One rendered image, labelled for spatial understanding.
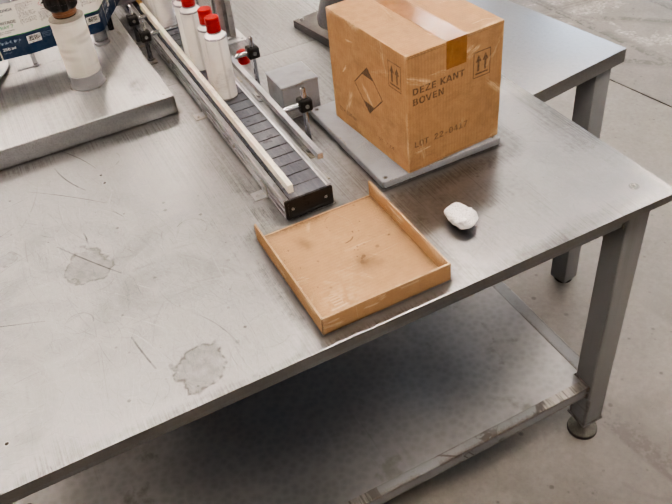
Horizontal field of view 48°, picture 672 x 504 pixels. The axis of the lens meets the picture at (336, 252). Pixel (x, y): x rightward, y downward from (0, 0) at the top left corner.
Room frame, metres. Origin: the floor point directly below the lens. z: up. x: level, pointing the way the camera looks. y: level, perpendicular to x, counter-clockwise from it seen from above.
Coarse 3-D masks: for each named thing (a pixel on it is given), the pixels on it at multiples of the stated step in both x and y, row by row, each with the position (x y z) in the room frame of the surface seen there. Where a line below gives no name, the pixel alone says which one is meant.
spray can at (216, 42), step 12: (216, 24) 1.64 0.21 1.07; (204, 36) 1.65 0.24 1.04; (216, 36) 1.63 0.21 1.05; (216, 48) 1.63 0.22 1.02; (228, 48) 1.65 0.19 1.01; (216, 60) 1.63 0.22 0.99; (228, 60) 1.64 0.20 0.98; (216, 72) 1.63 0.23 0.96; (228, 72) 1.63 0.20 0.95; (216, 84) 1.64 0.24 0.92; (228, 84) 1.63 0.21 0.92; (228, 96) 1.63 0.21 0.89
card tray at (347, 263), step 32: (320, 224) 1.18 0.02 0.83; (352, 224) 1.16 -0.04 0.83; (384, 224) 1.15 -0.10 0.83; (288, 256) 1.09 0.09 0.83; (320, 256) 1.08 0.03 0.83; (352, 256) 1.07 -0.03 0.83; (384, 256) 1.06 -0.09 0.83; (416, 256) 1.05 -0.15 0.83; (320, 288) 0.99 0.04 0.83; (352, 288) 0.98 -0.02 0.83; (384, 288) 0.97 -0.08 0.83; (416, 288) 0.95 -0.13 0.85; (320, 320) 0.88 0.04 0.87; (352, 320) 0.90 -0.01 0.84
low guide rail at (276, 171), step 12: (144, 12) 2.15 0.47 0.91; (156, 24) 2.04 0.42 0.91; (168, 36) 1.95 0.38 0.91; (192, 72) 1.75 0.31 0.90; (204, 84) 1.66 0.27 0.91; (216, 96) 1.59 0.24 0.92; (228, 108) 1.53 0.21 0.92; (240, 132) 1.45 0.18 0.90; (252, 144) 1.38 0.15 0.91; (264, 156) 1.32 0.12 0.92; (276, 168) 1.27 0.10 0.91; (288, 180) 1.23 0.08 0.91; (288, 192) 1.21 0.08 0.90
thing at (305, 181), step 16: (176, 32) 2.05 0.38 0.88; (208, 80) 1.74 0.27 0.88; (208, 96) 1.66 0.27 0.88; (240, 96) 1.64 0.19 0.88; (240, 112) 1.57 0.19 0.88; (256, 112) 1.56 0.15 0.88; (256, 128) 1.49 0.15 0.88; (272, 128) 1.48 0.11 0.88; (272, 144) 1.42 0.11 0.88; (288, 144) 1.41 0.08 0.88; (288, 160) 1.35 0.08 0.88; (272, 176) 1.29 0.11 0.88; (288, 176) 1.29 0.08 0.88; (304, 176) 1.28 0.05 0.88; (304, 192) 1.23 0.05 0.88
